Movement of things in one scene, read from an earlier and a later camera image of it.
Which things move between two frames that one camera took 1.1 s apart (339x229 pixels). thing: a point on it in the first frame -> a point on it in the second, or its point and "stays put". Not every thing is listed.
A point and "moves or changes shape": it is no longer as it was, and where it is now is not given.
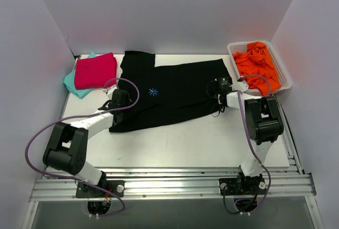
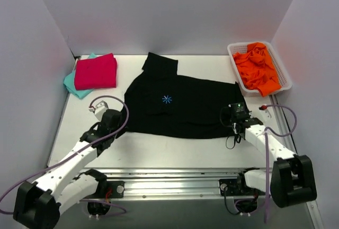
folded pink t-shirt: [95, 72] stays put
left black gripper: [114, 101] -> [116, 117]
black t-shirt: [168, 93] moves or changes shape
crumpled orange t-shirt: [257, 60] stays put
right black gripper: [215, 91] -> [239, 115]
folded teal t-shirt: [69, 82] stays put
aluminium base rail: [62, 185] stays put
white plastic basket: [286, 84] stays put
